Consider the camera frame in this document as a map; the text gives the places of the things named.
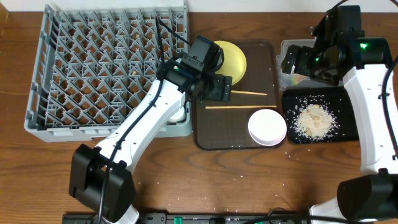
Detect yellow plate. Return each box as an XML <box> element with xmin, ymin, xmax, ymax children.
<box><xmin>215</xmin><ymin>40</ymin><xmax>247</xmax><ymax>85</ymax></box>

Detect wooden chopstick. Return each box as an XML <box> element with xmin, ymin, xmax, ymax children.
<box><xmin>205</xmin><ymin>105</ymin><xmax>277</xmax><ymax>110</ymax></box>
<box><xmin>231</xmin><ymin>90</ymin><xmax>267</xmax><ymax>96</ymax></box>

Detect white paper cup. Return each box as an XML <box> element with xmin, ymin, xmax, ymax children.
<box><xmin>167</xmin><ymin>106</ymin><xmax>187</xmax><ymax>123</ymax></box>

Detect wrapper waste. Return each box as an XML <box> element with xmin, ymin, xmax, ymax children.
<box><xmin>291</xmin><ymin>73</ymin><xmax>308</xmax><ymax>86</ymax></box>

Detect white pink-rimmed bowl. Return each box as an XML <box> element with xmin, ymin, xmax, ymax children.
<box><xmin>248</xmin><ymin>109</ymin><xmax>287</xmax><ymax>146</ymax></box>

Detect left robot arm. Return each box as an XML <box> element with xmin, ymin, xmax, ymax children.
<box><xmin>69</xmin><ymin>35</ymin><xmax>232</xmax><ymax>223</ymax></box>

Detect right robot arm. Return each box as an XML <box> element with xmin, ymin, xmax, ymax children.
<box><xmin>281</xmin><ymin>1</ymin><xmax>397</xmax><ymax>223</ymax></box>

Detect clear plastic waste bin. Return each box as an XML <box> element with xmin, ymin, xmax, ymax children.
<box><xmin>276</xmin><ymin>39</ymin><xmax>332</xmax><ymax>91</ymax></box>

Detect black waste tray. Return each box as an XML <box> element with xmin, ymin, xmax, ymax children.
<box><xmin>282</xmin><ymin>87</ymin><xmax>358</xmax><ymax>142</ymax></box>

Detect dark brown serving tray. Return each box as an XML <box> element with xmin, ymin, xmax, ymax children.
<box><xmin>192</xmin><ymin>40</ymin><xmax>281</xmax><ymax>151</ymax></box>

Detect rice and food scraps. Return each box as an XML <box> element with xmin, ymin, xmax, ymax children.
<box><xmin>284</xmin><ymin>95</ymin><xmax>341</xmax><ymax>144</ymax></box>

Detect grey plastic dish rack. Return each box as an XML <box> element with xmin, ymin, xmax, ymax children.
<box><xmin>24</xmin><ymin>3</ymin><xmax>189</xmax><ymax>142</ymax></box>

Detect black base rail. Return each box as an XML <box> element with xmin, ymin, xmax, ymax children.
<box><xmin>62</xmin><ymin>212</ymin><xmax>374</xmax><ymax>224</ymax></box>

